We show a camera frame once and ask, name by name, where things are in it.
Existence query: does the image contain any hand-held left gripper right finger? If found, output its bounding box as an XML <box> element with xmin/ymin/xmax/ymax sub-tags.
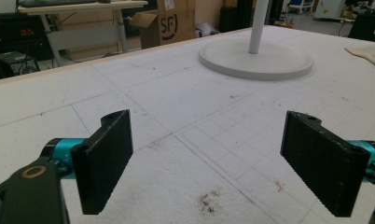
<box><xmin>280</xmin><ymin>110</ymin><xmax>375</xmax><ymax>218</ymax></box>

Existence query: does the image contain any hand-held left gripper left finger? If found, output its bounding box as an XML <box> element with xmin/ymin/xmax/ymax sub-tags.
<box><xmin>41</xmin><ymin>109</ymin><xmax>134</xmax><ymax>216</ymax></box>

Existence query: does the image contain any white round stand with pole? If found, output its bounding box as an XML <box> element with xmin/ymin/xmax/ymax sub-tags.
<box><xmin>198</xmin><ymin>0</ymin><xmax>314</xmax><ymax>82</ymax></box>

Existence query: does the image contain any white desk table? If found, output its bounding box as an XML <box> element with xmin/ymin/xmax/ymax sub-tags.
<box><xmin>17</xmin><ymin>0</ymin><xmax>149</xmax><ymax>68</ymax></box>

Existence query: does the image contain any black device with red display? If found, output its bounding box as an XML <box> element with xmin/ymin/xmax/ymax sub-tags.
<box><xmin>0</xmin><ymin>12</ymin><xmax>54</xmax><ymax>62</ymax></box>

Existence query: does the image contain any brown cardboard box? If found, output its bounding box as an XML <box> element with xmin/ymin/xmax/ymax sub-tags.
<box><xmin>129</xmin><ymin>0</ymin><xmax>197</xmax><ymax>49</ymax></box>

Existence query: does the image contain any white machine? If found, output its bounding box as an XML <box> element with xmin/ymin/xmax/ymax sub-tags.
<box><xmin>312</xmin><ymin>0</ymin><xmax>349</xmax><ymax>21</ymax></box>

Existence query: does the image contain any black keyboard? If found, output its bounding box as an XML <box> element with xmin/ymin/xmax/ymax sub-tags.
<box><xmin>18</xmin><ymin>0</ymin><xmax>112</xmax><ymax>8</ymax></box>

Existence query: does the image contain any grey bag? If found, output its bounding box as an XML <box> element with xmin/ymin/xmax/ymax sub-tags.
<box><xmin>194</xmin><ymin>21</ymin><xmax>221</xmax><ymax>39</ymax></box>

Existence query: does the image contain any black cabinet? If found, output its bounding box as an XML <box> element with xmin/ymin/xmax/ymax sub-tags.
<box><xmin>218</xmin><ymin>0</ymin><xmax>256</xmax><ymax>34</ymax></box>

